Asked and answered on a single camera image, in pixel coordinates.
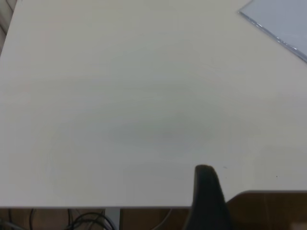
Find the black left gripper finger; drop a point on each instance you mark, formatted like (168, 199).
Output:
(207, 198)

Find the clear plastic green zip bag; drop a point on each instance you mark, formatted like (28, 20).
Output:
(283, 21)

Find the white table leg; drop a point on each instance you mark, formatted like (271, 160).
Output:
(112, 219)

